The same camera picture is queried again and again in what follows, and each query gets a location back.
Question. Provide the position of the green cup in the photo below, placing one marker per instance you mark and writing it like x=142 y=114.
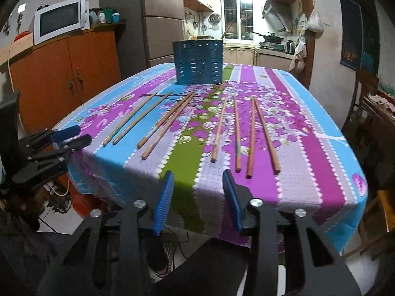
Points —
x=108 y=16

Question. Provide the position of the kitchen base cabinets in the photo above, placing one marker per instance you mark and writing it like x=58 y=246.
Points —
x=240 y=55

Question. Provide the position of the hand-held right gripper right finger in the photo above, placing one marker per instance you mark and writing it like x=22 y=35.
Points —
x=231 y=203

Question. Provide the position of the person's dark pants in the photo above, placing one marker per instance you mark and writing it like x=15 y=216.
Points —
x=200 y=271

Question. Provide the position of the white microwave oven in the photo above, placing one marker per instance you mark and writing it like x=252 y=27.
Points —
x=58 y=20

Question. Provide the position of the red object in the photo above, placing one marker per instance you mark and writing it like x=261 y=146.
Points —
x=23 y=36

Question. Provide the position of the striped floral tablecloth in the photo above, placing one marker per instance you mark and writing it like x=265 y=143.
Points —
x=308 y=175

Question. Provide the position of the blue perforated utensil holder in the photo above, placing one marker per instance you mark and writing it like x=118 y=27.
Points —
x=197 y=64

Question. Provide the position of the metal kettle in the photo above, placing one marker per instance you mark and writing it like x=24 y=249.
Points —
x=289 y=47

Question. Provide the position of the hanging metal strainer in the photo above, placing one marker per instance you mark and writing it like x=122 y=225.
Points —
x=214 y=18

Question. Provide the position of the wooden stick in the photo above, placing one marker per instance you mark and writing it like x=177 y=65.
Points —
x=226 y=30

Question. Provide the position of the black wok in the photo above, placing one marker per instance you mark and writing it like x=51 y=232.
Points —
x=271 y=38

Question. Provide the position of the hanging cloth rags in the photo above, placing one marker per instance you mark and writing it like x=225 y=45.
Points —
x=297 y=58

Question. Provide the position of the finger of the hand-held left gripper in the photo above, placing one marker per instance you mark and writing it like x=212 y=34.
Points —
x=80 y=141
x=66 y=133

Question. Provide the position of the light wooden chair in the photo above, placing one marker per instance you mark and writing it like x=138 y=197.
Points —
x=385 y=209

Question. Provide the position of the folded cloths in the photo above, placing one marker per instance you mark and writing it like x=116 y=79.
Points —
x=382 y=100

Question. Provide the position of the range hood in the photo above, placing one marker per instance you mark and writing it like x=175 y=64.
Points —
x=276 y=15

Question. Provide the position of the dark wooden side table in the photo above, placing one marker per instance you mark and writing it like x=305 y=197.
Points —
x=376 y=123

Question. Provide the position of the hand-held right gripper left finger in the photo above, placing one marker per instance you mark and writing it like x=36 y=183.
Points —
x=163 y=203

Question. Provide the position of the grey refrigerator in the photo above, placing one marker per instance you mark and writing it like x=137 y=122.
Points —
x=162 y=37

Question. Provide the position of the cardboard box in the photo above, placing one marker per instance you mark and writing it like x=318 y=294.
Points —
x=17 y=51

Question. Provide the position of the dark clothing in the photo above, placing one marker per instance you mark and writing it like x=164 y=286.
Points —
x=18 y=237

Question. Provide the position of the white wall socket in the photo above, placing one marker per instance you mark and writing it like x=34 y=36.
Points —
x=21 y=8

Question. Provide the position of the white jar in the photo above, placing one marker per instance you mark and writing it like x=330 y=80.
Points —
x=101 y=18

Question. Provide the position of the blue cup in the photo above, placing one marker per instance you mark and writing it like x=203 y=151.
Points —
x=116 y=18

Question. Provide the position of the kitchen window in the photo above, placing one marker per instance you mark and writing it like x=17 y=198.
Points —
x=237 y=12

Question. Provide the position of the dark wooden chair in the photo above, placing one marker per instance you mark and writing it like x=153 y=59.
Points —
x=365 y=81

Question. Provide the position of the orange wooden cabinet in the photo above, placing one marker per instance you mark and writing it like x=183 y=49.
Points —
x=46 y=74

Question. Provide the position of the red stool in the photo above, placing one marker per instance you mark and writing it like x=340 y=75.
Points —
x=85 y=206

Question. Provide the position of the white plastic bag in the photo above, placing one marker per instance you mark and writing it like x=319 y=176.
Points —
x=315 y=21

